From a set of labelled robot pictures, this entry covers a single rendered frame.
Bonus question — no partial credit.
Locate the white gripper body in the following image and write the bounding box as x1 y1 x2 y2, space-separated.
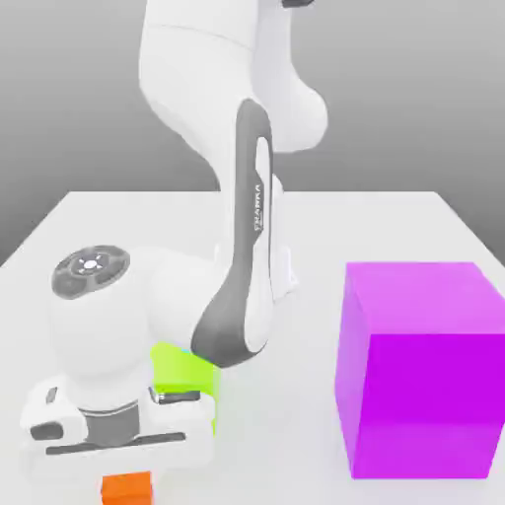
22 424 217 491

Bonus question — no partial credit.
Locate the small orange cube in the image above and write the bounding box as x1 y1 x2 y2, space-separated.
101 470 154 505

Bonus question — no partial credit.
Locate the large lime green box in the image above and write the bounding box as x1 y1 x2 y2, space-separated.
149 341 223 437

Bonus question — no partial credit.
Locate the large purple box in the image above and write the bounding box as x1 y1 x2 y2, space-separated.
333 261 505 481

